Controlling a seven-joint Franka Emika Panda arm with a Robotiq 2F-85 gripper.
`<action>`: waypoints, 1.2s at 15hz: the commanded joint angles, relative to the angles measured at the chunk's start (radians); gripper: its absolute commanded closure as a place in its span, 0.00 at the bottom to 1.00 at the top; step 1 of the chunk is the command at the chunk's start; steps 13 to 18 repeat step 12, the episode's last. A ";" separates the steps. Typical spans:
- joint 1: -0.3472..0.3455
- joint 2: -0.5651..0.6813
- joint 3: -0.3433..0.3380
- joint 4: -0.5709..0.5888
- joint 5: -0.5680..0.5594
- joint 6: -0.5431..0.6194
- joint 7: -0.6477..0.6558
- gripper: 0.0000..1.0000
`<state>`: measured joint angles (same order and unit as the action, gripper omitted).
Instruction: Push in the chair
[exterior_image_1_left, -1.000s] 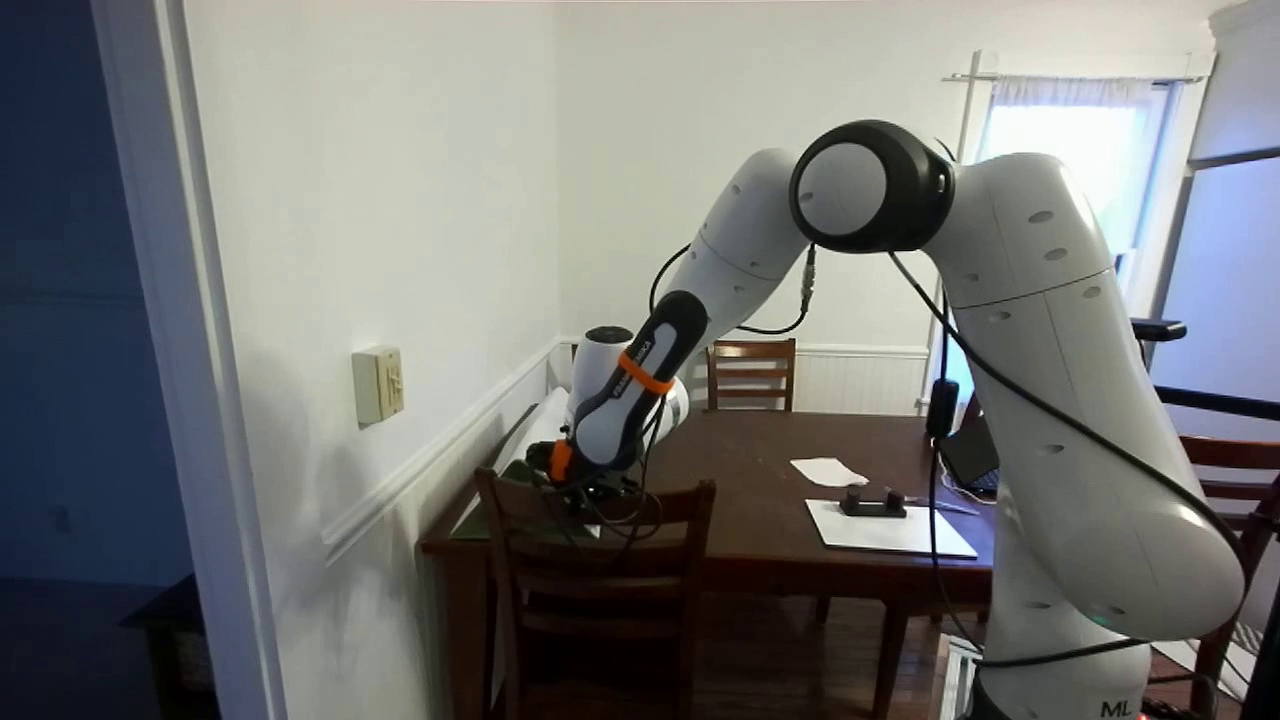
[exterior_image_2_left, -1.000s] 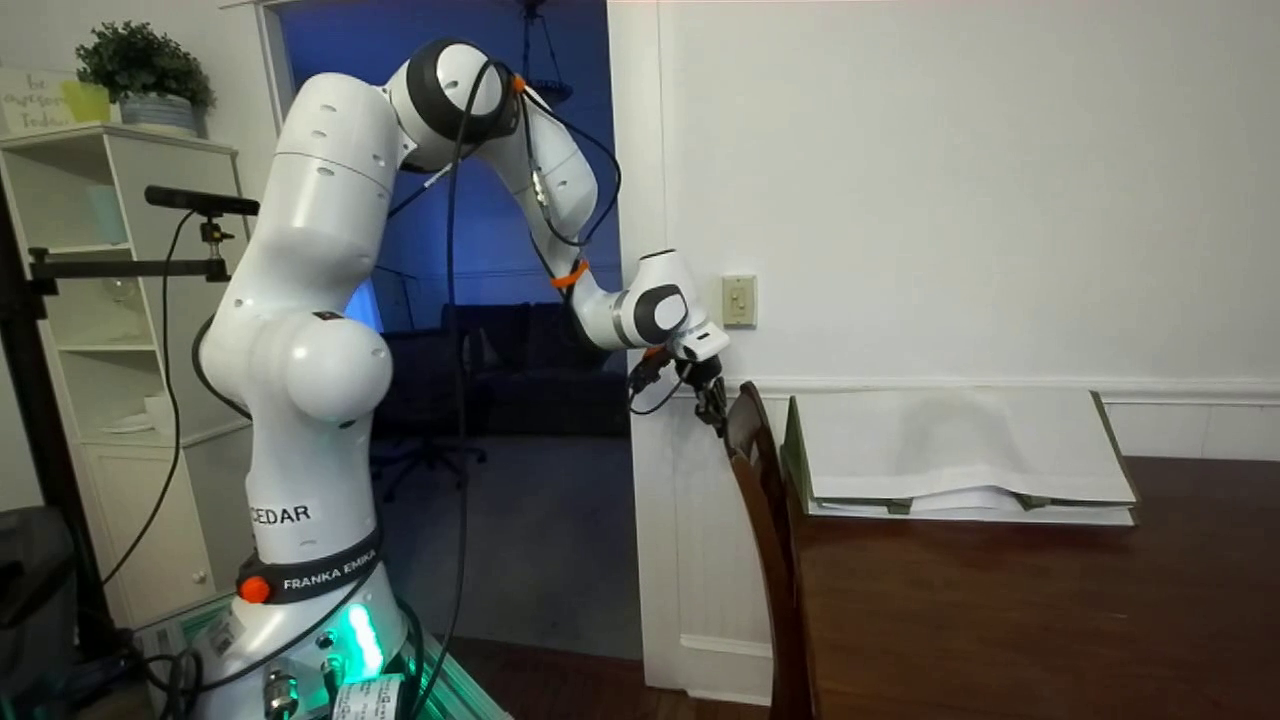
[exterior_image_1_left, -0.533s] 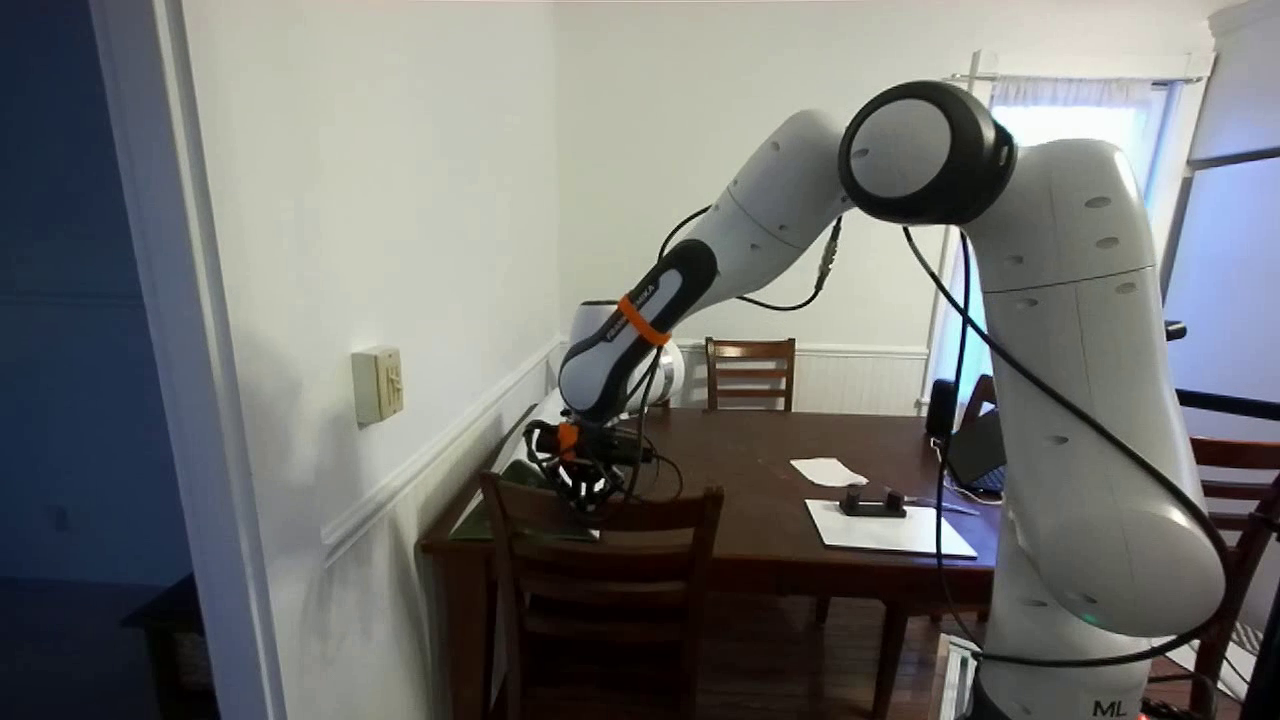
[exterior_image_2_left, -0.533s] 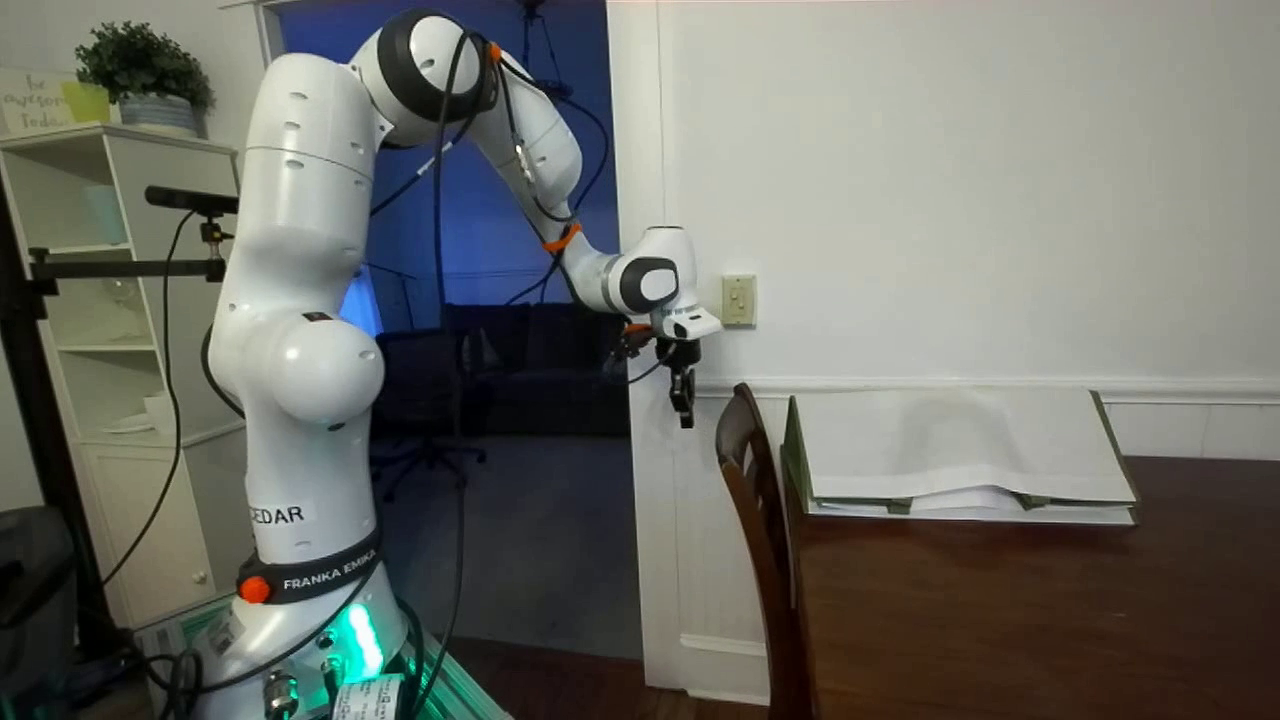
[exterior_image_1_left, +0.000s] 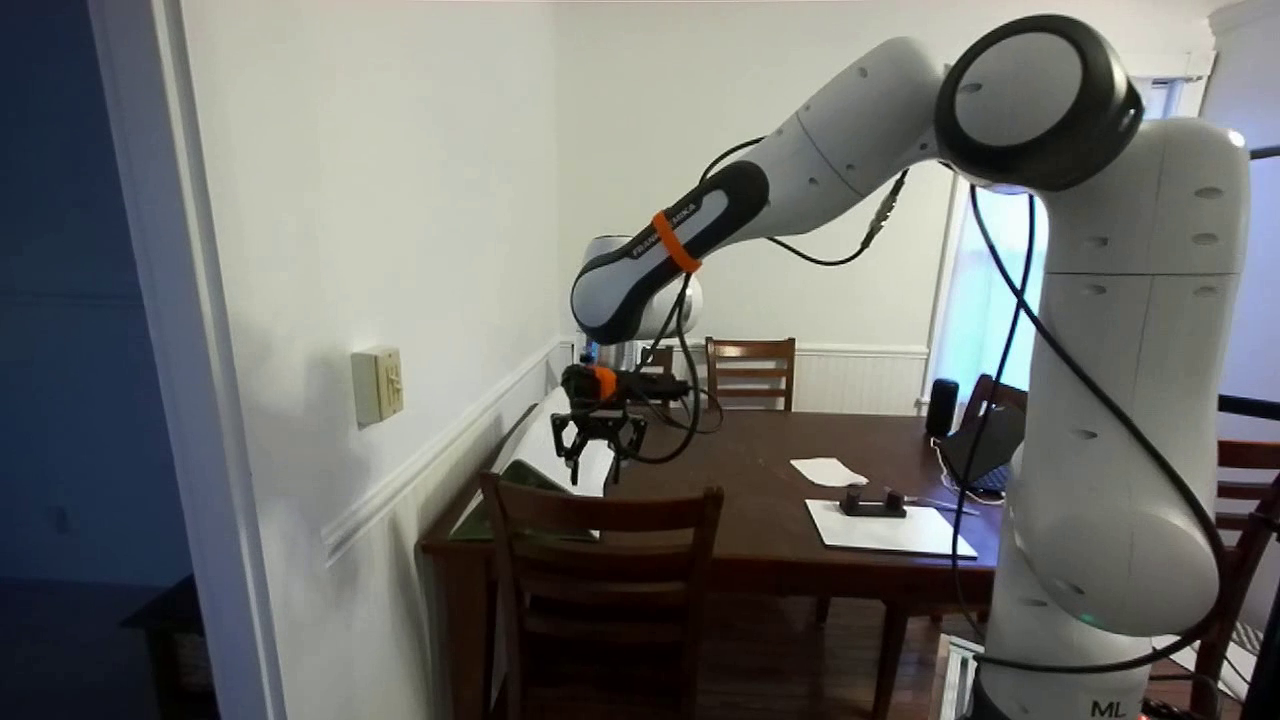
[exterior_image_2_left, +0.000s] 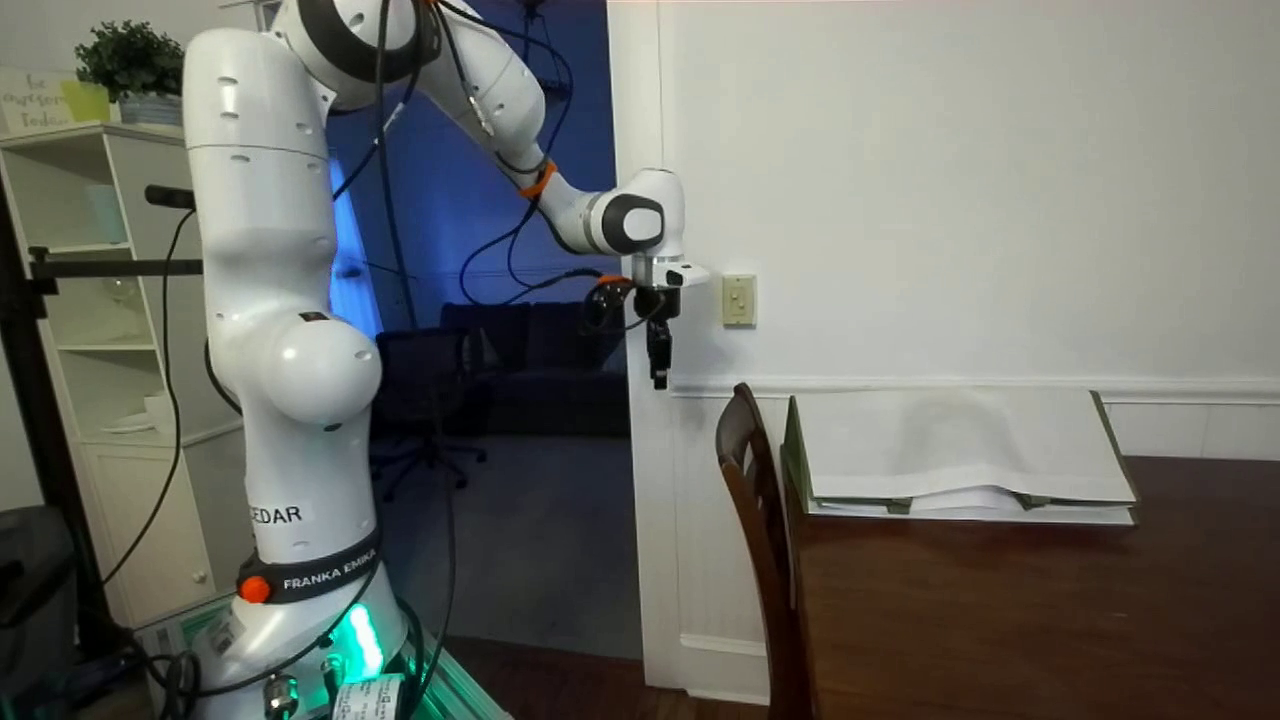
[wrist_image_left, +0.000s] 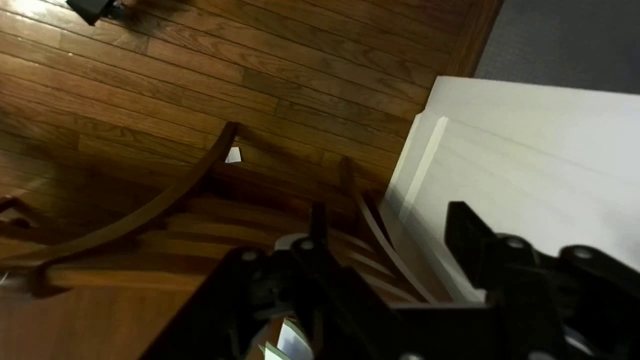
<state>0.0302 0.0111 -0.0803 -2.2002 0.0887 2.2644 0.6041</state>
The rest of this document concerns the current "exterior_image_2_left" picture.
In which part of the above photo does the black bag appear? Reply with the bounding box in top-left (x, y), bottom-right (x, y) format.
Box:
top-left (0, 503), bottom-right (86, 710)

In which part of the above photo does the green potted plant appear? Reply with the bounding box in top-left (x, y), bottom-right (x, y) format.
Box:
top-left (70, 14), bottom-right (186, 131)

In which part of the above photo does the dark wooden dining chair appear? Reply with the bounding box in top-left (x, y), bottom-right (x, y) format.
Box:
top-left (710, 381), bottom-right (821, 720)

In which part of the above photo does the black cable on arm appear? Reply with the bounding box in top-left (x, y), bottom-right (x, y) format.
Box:
top-left (325, 0), bottom-right (632, 352)

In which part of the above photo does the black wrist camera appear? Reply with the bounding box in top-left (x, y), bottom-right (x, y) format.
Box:
top-left (580, 273), bottom-right (639, 323)

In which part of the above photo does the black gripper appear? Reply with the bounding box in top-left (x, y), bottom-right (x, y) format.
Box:
top-left (632, 278), bottom-right (688, 395)

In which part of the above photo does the dark sofa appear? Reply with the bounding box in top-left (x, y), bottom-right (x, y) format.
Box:
top-left (437, 297), bottom-right (632, 441)

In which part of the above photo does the black office chair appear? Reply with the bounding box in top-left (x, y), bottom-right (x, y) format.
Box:
top-left (368, 329), bottom-right (491, 501)

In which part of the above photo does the black camera stand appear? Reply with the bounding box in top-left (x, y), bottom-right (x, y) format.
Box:
top-left (0, 178), bottom-right (206, 654)

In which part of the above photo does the white shelf unit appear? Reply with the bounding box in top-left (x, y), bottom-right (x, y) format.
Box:
top-left (0, 119), bottom-right (256, 631)

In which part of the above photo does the black cable from stand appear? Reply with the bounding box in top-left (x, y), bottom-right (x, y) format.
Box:
top-left (96, 207), bottom-right (190, 593)

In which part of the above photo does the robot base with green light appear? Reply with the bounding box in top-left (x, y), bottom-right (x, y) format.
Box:
top-left (130, 582), bottom-right (512, 720)

